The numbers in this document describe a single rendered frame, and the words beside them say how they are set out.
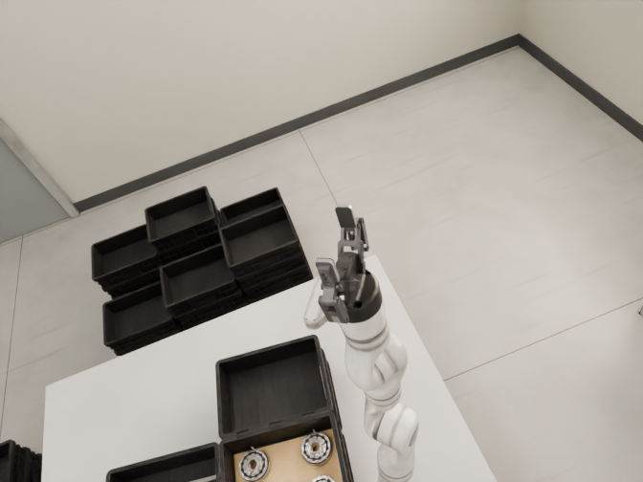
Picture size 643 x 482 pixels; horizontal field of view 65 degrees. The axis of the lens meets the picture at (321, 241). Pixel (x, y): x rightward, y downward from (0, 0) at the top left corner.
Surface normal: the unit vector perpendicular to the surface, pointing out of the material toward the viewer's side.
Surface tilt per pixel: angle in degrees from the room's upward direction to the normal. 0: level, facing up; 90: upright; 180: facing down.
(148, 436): 0
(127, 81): 90
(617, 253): 0
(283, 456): 0
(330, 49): 90
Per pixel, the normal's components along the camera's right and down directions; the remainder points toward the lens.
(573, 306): -0.21, -0.62
